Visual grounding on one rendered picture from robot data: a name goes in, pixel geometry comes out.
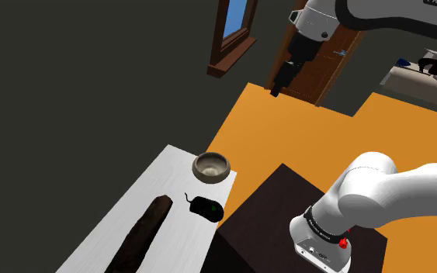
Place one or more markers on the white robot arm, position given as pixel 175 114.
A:
pixel 377 196

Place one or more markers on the beige stone bowl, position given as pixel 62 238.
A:
pixel 211 167

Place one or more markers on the black computer mouse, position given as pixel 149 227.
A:
pixel 206 208

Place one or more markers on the brown wooden door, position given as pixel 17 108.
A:
pixel 316 75

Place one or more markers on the brown framed window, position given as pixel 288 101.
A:
pixel 233 30

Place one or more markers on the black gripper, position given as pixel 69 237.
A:
pixel 302 47

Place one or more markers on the dark robot stand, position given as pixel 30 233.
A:
pixel 263 227

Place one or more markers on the long dark brown bark piece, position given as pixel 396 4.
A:
pixel 142 234

